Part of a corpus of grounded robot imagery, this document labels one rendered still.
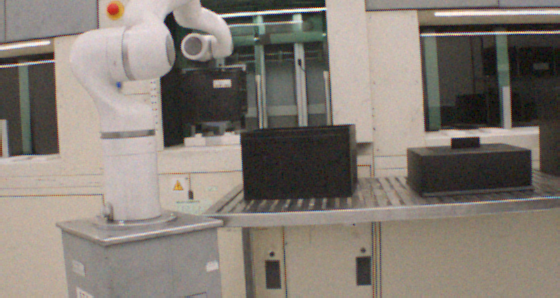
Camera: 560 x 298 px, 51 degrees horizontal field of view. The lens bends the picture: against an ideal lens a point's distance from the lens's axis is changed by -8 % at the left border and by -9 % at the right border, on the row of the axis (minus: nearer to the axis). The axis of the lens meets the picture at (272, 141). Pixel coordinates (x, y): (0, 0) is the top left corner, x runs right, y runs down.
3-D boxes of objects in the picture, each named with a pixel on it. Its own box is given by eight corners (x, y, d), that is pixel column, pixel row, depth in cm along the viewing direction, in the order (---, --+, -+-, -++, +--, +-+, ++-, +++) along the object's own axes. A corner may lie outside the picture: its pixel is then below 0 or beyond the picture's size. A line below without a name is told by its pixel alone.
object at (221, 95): (178, 135, 223) (174, 46, 222) (190, 132, 243) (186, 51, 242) (246, 131, 221) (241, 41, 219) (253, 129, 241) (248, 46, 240)
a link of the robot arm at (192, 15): (219, -25, 186) (235, 43, 211) (168, -20, 188) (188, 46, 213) (217, -5, 181) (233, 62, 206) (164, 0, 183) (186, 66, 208)
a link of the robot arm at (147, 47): (102, 94, 132) (173, 88, 130) (88, 46, 125) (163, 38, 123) (152, -5, 171) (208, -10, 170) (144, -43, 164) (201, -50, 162)
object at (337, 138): (264, 186, 187) (261, 128, 186) (358, 183, 182) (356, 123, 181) (242, 200, 160) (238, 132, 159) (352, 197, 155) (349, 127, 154)
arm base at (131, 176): (114, 233, 121) (106, 140, 120) (79, 222, 136) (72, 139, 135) (194, 220, 133) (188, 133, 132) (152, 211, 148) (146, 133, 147)
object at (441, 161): (421, 197, 146) (419, 143, 146) (405, 182, 176) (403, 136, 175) (535, 189, 144) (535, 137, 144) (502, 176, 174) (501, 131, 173)
